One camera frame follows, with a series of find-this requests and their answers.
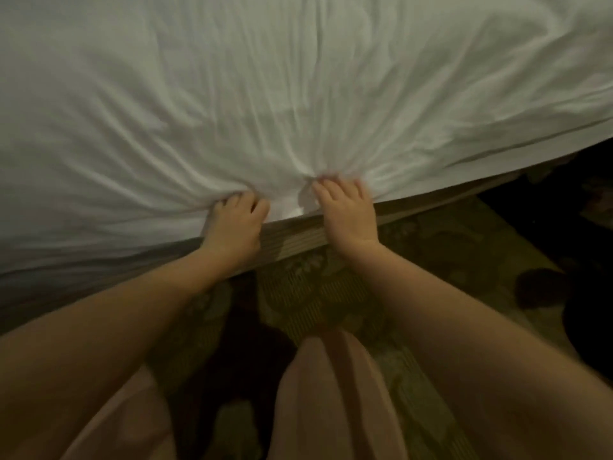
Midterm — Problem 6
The person's left hand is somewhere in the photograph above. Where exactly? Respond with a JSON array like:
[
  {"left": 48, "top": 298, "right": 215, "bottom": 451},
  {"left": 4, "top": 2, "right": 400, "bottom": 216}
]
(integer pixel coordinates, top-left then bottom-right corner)
[{"left": 200, "top": 190, "right": 273, "bottom": 278}]

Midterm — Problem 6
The person's right hand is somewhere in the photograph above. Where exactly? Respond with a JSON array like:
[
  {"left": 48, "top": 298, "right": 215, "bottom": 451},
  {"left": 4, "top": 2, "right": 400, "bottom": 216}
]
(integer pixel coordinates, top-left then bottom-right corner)
[{"left": 310, "top": 176, "right": 382, "bottom": 261}]

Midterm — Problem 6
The white bed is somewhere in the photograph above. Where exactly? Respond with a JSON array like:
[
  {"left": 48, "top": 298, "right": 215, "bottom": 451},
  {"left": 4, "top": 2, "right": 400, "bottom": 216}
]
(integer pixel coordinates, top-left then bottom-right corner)
[{"left": 0, "top": 153, "right": 586, "bottom": 326}]

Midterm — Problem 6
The white duvet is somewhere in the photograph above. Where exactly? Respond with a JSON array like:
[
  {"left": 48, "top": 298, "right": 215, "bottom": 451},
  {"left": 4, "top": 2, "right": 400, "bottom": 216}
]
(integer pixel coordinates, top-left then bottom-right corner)
[{"left": 0, "top": 0, "right": 613, "bottom": 276}]

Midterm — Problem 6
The person's left forearm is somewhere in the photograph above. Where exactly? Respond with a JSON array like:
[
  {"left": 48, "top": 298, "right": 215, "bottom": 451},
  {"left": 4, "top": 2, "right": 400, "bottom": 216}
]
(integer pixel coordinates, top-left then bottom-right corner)
[{"left": 0, "top": 249, "right": 231, "bottom": 460}]

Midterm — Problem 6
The person's right forearm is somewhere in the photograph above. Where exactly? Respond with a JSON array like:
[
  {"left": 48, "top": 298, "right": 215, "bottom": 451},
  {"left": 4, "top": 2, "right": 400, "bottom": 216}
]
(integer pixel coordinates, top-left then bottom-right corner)
[{"left": 345, "top": 239, "right": 613, "bottom": 460}]

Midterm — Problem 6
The person's right leg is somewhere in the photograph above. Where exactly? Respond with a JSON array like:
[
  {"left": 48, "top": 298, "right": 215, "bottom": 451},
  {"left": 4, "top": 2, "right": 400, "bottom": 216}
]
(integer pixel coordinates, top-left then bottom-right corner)
[{"left": 266, "top": 325, "right": 411, "bottom": 460}]

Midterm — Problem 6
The person's leg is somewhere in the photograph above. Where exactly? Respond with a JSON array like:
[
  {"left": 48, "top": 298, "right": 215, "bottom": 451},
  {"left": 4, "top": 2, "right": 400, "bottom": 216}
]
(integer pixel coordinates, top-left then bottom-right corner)
[
  {"left": 62, "top": 364, "right": 178, "bottom": 460},
  {"left": 266, "top": 325, "right": 411, "bottom": 460}
]

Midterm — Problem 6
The person's left leg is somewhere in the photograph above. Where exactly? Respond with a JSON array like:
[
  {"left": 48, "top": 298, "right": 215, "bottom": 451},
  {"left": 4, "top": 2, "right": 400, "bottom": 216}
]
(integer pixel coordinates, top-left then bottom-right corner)
[{"left": 62, "top": 364, "right": 178, "bottom": 460}]

